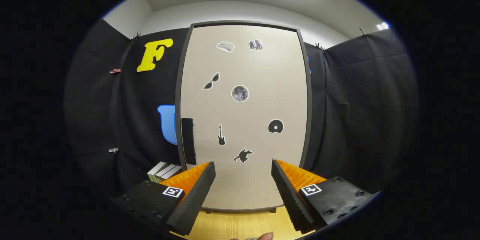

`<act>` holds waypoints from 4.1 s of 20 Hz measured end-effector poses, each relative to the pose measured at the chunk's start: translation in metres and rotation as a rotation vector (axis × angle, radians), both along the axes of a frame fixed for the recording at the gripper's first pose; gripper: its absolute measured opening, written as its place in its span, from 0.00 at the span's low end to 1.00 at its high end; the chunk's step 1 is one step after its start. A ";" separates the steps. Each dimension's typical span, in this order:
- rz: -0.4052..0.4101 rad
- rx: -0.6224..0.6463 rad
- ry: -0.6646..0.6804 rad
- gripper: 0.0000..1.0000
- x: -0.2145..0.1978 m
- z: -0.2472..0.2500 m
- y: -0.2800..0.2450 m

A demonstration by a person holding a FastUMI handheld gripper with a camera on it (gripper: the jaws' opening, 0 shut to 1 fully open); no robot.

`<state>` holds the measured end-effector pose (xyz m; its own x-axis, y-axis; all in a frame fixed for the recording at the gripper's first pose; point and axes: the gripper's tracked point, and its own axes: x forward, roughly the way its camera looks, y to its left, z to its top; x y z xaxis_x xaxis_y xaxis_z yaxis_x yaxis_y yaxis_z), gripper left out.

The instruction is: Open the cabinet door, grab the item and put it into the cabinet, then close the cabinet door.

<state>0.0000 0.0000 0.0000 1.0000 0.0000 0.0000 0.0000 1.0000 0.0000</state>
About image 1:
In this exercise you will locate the green book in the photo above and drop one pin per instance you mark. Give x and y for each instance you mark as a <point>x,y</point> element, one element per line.
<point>155,170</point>

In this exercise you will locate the black backdrop cloth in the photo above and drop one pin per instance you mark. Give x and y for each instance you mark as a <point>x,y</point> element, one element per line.
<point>356,101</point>

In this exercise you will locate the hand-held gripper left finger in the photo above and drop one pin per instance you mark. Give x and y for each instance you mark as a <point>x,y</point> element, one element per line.
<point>198,198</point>

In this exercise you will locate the grey cabinet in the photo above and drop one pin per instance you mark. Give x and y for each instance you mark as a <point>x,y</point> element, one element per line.
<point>309,112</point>

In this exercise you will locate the beige cabinet door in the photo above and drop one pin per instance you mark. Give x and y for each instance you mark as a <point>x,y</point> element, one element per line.
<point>255,67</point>

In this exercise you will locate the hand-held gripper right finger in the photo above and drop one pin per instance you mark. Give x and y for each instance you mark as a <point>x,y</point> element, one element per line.
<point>290,198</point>

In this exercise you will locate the copper clip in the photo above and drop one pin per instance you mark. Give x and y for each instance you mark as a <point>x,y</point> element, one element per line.
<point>115,71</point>

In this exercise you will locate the small ceiling light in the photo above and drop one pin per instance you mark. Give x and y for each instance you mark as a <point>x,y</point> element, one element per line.
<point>382,26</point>

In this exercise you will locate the black clip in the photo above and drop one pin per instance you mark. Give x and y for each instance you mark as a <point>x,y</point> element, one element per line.
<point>320,47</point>
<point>362,31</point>
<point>135,37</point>

